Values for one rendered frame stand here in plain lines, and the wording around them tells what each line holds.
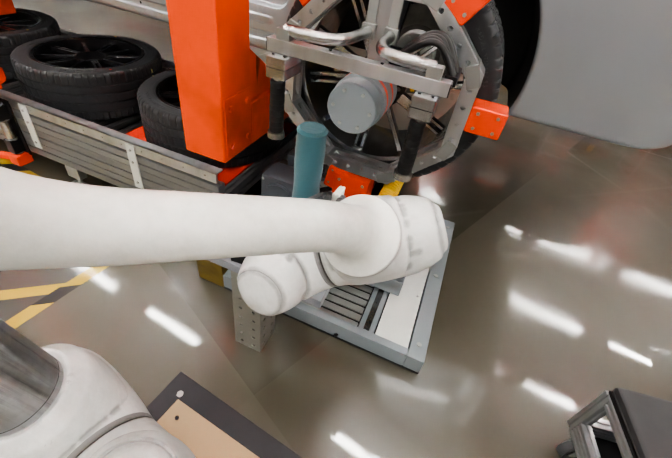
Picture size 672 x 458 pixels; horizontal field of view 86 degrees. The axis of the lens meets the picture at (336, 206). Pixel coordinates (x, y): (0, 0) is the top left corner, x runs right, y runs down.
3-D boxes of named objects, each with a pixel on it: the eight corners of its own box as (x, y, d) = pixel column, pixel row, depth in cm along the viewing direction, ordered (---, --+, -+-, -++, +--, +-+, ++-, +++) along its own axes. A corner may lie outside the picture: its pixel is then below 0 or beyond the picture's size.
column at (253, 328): (274, 329, 134) (278, 249, 108) (260, 352, 126) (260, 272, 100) (251, 318, 136) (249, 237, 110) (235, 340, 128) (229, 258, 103)
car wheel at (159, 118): (293, 117, 212) (296, 77, 197) (266, 180, 160) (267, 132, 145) (181, 99, 211) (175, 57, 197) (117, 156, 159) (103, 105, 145)
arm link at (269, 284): (284, 277, 64) (353, 263, 60) (242, 335, 50) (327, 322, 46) (261, 223, 62) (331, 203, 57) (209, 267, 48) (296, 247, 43)
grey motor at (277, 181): (332, 199, 187) (341, 138, 165) (294, 250, 155) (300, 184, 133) (300, 188, 191) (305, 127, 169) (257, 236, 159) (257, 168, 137)
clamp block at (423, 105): (436, 109, 82) (444, 86, 79) (429, 124, 75) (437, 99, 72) (415, 103, 83) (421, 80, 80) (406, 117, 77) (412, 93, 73)
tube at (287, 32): (375, 40, 92) (383, -7, 86) (348, 58, 78) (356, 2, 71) (312, 25, 96) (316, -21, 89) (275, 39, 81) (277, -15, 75)
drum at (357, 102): (393, 114, 107) (405, 66, 99) (372, 143, 91) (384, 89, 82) (349, 101, 110) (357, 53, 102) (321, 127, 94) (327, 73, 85)
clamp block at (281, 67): (301, 72, 90) (303, 50, 86) (284, 82, 83) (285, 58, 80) (283, 67, 91) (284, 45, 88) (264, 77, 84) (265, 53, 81)
